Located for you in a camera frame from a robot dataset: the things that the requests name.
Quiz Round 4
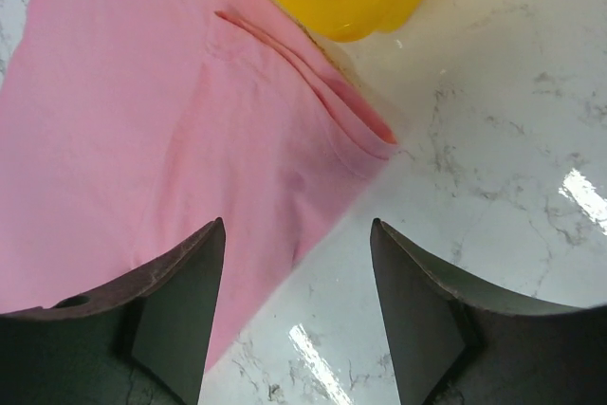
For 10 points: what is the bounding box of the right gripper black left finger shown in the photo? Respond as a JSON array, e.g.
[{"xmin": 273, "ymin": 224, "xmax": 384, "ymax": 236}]
[{"xmin": 1, "ymin": 218, "xmax": 225, "ymax": 404}]

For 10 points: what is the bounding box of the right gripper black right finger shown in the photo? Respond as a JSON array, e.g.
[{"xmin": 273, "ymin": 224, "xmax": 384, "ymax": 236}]
[{"xmin": 370, "ymin": 220, "xmax": 606, "ymax": 404}]

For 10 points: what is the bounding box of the pink t shirt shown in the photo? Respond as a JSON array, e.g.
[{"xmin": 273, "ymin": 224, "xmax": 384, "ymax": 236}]
[{"xmin": 1, "ymin": 0, "xmax": 396, "ymax": 365}]

